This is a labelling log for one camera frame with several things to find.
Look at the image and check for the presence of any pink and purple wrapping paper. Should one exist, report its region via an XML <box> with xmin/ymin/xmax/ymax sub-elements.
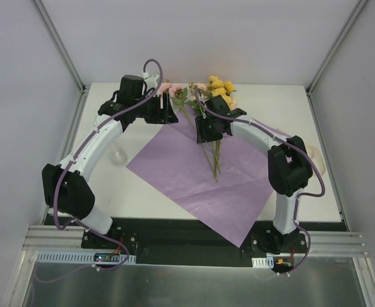
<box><xmin>127</xmin><ymin>113</ymin><xmax>274</xmax><ymax>247</ymax></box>

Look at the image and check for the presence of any cream ribbon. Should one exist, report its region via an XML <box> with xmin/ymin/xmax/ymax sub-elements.
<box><xmin>303</xmin><ymin>140</ymin><xmax>326</xmax><ymax>176</ymax></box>

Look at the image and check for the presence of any pink flower stem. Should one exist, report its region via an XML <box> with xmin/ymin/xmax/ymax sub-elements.
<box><xmin>159</xmin><ymin>81</ymin><xmax>221</xmax><ymax>182</ymax></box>

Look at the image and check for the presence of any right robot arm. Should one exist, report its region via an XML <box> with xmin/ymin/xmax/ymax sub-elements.
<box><xmin>195</xmin><ymin>93</ymin><xmax>313</xmax><ymax>255</ymax></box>

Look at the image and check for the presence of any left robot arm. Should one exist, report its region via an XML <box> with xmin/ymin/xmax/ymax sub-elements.
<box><xmin>42</xmin><ymin>72</ymin><xmax>179</xmax><ymax>249</ymax></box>

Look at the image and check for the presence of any clear glass vase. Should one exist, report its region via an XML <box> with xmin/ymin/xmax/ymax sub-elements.
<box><xmin>111</xmin><ymin>144</ymin><xmax>128</xmax><ymax>166</ymax></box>

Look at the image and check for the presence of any yellow flower bunch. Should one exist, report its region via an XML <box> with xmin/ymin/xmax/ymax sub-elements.
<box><xmin>208</xmin><ymin>75</ymin><xmax>238</xmax><ymax>110</ymax></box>

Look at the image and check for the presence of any peach flower bunch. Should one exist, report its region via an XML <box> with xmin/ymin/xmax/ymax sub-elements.
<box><xmin>189</xmin><ymin>83</ymin><xmax>221</xmax><ymax>182</ymax></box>

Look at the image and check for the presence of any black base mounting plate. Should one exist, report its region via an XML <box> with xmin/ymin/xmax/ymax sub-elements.
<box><xmin>43</xmin><ymin>214</ymin><xmax>350</xmax><ymax>268</ymax></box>

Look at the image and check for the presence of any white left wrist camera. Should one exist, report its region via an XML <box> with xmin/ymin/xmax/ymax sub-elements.
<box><xmin>142</xmin><ymin>72</ymin><xmax>161</xmax><ymax>90</ymax></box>

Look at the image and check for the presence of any left aluminium frame post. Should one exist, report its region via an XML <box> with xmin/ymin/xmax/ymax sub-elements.
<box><xmin>31</xmin><ymin>0</ymin><xmax>86</xmax><ymax>93</ymax></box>

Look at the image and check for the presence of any aluminium frame post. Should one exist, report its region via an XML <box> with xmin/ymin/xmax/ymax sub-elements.
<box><xmin>31</xmin><ymin>0</ymin><xmax>86</xmax><ymax>93</ymax></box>
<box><xmin>306</xmin><ymin>0</ymin><xmax>370</xmax><ymax>97</ymax></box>

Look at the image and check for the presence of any aluminium front rail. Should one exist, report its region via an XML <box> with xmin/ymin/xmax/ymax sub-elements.
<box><xmin>22</xmin><ymin>223</ymin><xmax>91</xmax><ymax>252</ymax></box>

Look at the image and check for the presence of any right aluminium frame post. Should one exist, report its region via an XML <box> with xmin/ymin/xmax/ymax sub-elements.
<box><xmin>306</xmin><ymin>0</ymin><xmax>370</xmax><ymax>97</ymax></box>

